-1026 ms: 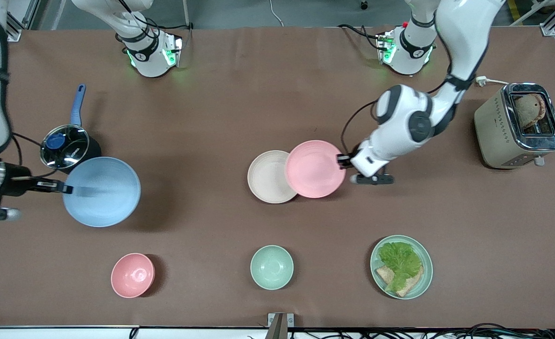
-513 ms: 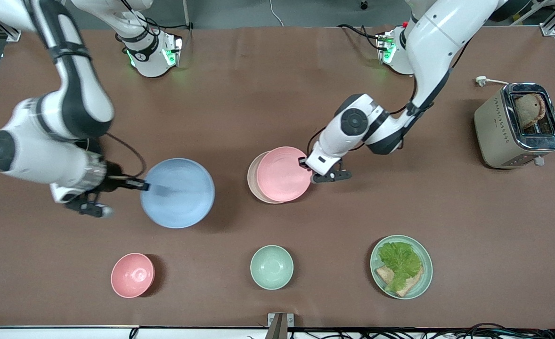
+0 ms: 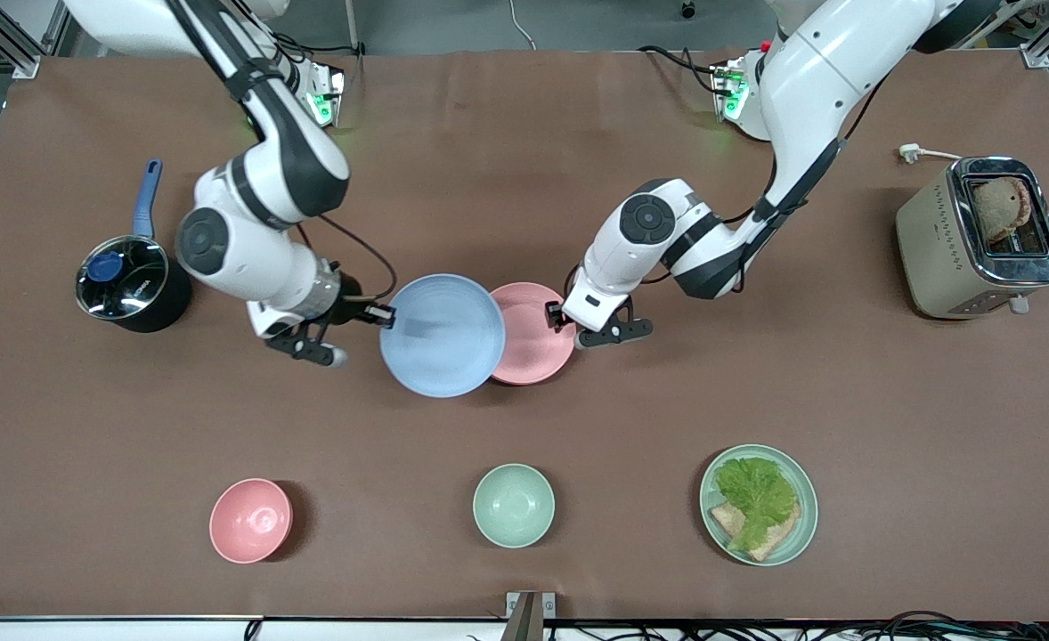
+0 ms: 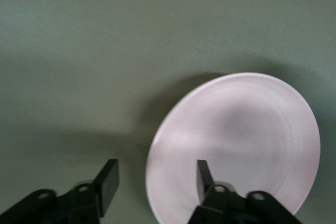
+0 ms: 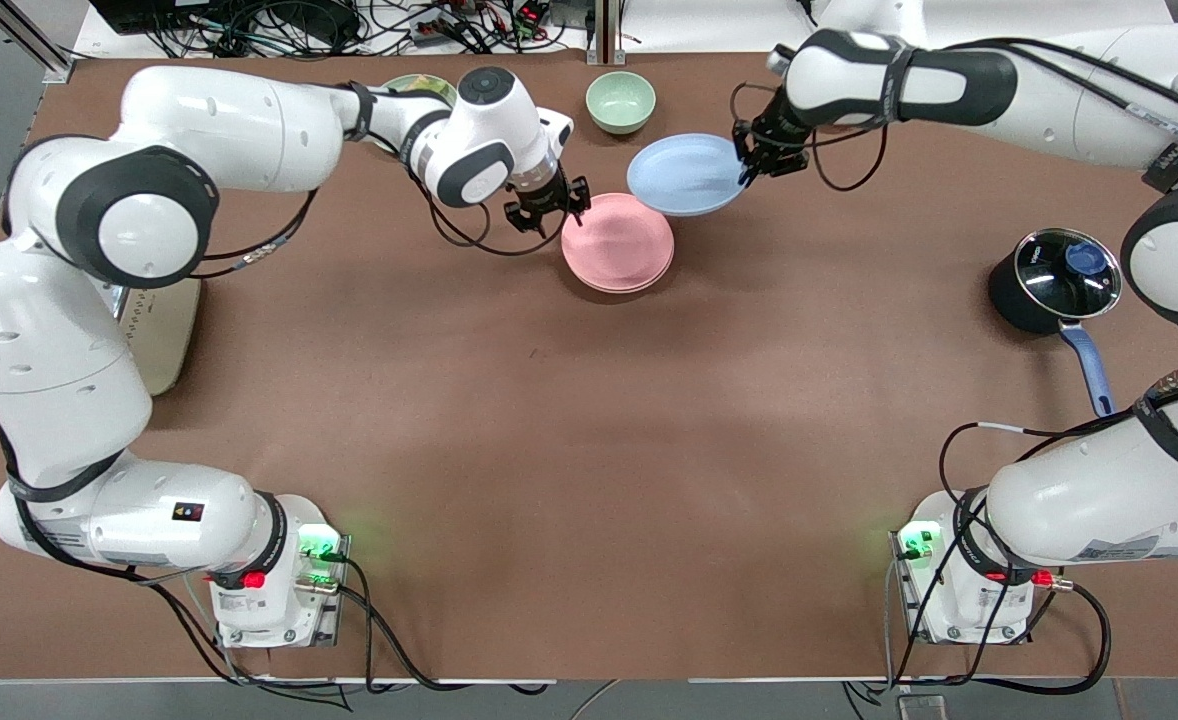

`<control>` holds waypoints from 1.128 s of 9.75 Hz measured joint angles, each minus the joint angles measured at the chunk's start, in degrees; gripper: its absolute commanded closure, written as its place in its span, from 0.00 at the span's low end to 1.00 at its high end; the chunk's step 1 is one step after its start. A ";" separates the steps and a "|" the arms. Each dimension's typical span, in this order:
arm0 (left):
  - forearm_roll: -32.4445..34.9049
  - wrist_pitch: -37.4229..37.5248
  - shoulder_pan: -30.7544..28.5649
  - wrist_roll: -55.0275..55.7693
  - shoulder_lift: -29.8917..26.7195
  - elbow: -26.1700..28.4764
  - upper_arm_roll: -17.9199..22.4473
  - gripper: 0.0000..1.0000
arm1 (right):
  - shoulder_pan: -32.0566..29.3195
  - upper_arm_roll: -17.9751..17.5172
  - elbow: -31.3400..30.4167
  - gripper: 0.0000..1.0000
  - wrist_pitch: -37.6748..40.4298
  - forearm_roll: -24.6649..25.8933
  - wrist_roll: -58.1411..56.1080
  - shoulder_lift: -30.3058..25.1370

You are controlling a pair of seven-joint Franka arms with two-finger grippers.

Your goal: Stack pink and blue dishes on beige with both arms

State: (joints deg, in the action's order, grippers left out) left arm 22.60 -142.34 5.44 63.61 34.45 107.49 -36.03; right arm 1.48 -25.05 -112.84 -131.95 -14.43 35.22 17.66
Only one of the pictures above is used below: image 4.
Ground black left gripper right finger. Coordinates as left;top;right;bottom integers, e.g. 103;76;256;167
188;159;302;224

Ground large table cover mat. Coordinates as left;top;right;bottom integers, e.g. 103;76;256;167
0;0;336;224

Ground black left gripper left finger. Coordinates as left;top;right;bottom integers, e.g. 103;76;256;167
0;158;120;224

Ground pink plate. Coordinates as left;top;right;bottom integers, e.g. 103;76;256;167
145;72;321;224

